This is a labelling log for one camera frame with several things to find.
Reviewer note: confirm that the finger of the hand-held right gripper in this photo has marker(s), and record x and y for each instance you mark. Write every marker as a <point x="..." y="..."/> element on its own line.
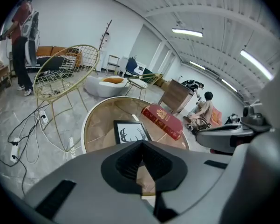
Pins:
<point x="214" y="139"/>

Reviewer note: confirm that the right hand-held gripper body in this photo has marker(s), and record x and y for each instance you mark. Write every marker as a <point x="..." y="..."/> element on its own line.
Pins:
<point x="254" y="120"/>

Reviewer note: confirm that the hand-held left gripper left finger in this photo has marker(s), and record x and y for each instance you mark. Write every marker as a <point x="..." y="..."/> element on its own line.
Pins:
<point x="88" y="178"/>

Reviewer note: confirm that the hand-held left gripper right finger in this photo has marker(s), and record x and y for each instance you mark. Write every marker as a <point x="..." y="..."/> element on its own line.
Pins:
<point x="195" y="178"/>

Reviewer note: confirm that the black framed antler picture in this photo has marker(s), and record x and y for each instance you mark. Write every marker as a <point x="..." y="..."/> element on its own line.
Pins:
<point x="130" y="132"/>

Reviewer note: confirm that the round wooden table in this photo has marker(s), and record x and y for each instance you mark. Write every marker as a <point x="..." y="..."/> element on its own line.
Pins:
<point x="100" y="129"/>

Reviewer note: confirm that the long ceiling light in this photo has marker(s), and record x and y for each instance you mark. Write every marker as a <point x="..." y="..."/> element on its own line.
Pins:
<point x="187" y="32"/>
<point x="196" y="65"/>
<point x="256" y="64"/>
<point x="229" y="85"/>

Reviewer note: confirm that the red hardcover book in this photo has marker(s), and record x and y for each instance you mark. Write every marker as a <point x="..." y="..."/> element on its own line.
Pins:
<point x="165" y="120"/>

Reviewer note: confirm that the brown wooden dresser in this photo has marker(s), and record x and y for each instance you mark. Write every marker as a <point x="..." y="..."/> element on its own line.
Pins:
<point x="177" y="94"/>

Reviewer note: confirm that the white power strip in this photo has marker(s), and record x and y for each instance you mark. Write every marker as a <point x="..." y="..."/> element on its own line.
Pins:
<point x="15" y="149"/>
<point x="43" y="118"/>

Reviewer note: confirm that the cardboard boxes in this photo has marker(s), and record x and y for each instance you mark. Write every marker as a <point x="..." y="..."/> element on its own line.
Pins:
<point x="161" y="84"/>

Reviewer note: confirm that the white floor pouf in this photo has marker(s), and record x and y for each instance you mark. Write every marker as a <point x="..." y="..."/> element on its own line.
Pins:
<point x="100" y="88"/>

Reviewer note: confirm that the gold chair white cushion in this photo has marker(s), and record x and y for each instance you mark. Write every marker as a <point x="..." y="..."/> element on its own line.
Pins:
<point x="138" y="83"/>

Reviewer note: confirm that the green tub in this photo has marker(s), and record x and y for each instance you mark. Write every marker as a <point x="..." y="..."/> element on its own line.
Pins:
<point x="148" y="71"/>

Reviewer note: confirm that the orange pillow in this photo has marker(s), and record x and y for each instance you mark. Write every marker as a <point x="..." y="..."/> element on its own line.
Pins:
<point x="113" y="80"/>

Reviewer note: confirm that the white cabinet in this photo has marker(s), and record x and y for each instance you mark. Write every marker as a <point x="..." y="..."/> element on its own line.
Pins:
<point x="141" y="65"/>

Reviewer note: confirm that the blue chair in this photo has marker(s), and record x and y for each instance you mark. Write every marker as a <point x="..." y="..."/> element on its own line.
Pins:
<point x="131" y="66"/>

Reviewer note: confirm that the wooden chair dark seat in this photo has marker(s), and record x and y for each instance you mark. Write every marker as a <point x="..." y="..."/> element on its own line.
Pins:
<point x="113" y="65"/>

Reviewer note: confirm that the orange sofa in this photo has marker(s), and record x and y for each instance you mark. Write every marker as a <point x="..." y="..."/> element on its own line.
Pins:
<point x="46" y="51"/>

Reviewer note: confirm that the dark wooden coat rack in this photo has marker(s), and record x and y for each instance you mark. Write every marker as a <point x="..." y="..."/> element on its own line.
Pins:
<point x="104" y="35"/>

